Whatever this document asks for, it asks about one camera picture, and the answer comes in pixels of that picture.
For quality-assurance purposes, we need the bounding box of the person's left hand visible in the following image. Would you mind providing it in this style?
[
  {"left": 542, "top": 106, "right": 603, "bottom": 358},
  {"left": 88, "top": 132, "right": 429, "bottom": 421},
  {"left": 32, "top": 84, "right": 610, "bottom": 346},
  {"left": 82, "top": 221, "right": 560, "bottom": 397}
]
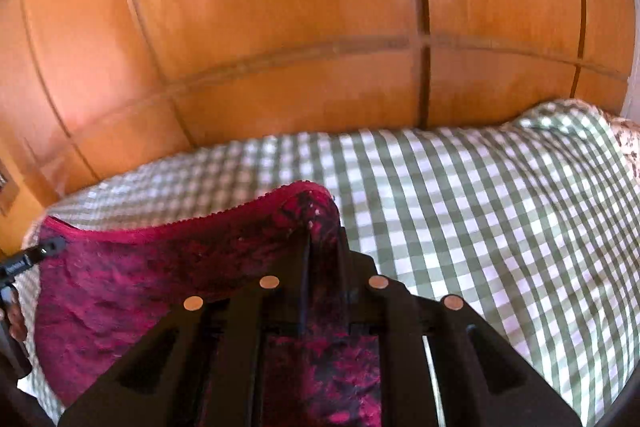
[{"left": 0, "top": 299, "right": 28, "bottom": 344}]

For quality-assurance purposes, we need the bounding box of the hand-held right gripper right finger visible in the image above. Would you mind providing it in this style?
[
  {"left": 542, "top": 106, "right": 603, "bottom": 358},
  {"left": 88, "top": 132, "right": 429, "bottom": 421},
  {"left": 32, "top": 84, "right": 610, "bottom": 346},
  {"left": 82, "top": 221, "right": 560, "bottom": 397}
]
[{"left": 314, "top": 227, "right": 583, "bottom": 427}]

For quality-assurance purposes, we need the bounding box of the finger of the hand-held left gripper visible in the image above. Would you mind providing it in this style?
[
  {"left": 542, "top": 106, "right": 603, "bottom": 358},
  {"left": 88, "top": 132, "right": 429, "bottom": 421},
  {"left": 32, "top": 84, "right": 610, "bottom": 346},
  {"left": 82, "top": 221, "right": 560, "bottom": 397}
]
[{"left": 0, "top": 238, "right": 69, "bottom": 280}]

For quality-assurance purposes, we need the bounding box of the floral patterned bedding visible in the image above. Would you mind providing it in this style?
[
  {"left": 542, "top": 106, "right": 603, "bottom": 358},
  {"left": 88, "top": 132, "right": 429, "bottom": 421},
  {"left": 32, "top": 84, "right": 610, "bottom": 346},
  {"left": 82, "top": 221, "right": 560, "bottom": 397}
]
[{"left": 606, "top": 116, "right": 640, "bottom": 182}]

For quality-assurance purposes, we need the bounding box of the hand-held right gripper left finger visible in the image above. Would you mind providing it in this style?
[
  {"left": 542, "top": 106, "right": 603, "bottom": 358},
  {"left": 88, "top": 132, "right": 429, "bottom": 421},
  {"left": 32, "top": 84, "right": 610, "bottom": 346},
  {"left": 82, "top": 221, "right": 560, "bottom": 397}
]
[{"left": 57, "top": 231, "right": 315, "bottom": 427}]

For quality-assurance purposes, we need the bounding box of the wooden panelled wardrobe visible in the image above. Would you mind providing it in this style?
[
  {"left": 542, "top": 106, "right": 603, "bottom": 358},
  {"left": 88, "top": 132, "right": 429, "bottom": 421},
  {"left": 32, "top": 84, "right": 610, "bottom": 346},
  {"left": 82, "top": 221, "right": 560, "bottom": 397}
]
[{"left": 0, "top": 0, "right": 640, "bottom": 219}]

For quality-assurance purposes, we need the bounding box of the green checked bed sheet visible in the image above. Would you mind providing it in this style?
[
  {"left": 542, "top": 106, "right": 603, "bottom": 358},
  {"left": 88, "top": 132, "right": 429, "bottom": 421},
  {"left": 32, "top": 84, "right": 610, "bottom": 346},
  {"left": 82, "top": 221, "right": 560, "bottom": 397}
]
[{"left": 22, "top": 99, "right": 640, "bottom": 427}]

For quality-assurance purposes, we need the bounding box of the dark red patterned garment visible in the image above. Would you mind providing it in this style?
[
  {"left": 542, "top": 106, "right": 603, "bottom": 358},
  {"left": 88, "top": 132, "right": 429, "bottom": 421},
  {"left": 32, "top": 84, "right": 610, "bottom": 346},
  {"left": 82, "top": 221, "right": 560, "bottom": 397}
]
[{"left": 34, "top": 180, "right": 383, "bottom": 427}]

